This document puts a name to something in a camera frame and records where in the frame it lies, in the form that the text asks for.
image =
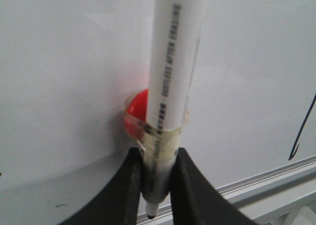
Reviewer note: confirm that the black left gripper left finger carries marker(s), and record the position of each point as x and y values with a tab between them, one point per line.
117	203

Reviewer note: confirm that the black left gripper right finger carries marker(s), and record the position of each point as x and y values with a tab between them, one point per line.
195	201

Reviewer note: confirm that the white metal stand frame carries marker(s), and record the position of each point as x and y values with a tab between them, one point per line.
263	206

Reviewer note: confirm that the red round magnet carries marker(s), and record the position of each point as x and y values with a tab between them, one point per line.
135	111

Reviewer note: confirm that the white whiteboard marker pen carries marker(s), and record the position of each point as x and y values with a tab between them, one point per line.
176	29

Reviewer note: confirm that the white whiteboard with aluminium frame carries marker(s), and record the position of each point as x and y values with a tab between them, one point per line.
67	67

